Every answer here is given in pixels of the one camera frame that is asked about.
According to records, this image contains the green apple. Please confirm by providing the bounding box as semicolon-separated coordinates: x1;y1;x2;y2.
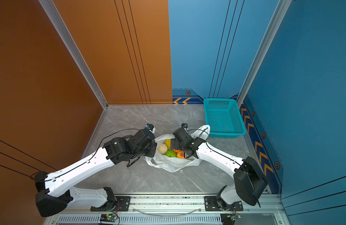
164;150;177;157

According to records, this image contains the white plastic bag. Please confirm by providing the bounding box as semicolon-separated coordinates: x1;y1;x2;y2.
145;125;210;173

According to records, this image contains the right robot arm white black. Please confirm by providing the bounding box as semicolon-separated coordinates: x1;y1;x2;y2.
173;127;268;211

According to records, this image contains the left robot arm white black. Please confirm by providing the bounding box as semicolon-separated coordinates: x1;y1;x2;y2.
32;124;157;217

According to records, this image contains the beige round fruit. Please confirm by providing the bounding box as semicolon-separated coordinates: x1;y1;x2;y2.
157;143;168;155

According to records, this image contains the yellow fruit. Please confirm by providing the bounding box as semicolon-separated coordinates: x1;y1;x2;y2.
164;139;172;149

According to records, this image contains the red yellow peach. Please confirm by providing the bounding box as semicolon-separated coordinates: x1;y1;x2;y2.
176;151;186;159

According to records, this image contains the teal plastic basket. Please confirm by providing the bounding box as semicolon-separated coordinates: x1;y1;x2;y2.
203;98;246;138

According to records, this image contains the green circuit board left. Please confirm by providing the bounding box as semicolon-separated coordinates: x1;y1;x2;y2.
99;214;119;225

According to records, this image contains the green circuit board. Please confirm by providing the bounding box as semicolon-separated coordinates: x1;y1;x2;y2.
227;214;241;225
99;214;119;225

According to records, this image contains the green circuit board right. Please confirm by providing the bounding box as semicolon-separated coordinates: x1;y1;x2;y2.
227;214;241;225

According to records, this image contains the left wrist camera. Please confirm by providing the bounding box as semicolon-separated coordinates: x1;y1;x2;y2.
146;123;156;134

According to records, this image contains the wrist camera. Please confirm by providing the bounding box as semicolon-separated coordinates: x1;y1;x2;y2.
181;123;188;129
146;123;156;134

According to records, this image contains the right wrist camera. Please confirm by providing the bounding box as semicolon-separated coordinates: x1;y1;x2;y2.
181;123;188;129

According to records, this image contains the aluminium corner post right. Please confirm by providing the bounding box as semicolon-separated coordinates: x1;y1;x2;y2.
236;0;292;107

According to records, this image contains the aluminium corner post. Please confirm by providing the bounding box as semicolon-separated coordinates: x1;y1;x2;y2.
236;0;292;107
38;0;109;109

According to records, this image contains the aluminium corner post left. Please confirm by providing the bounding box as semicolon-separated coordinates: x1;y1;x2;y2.
38;0;109;109

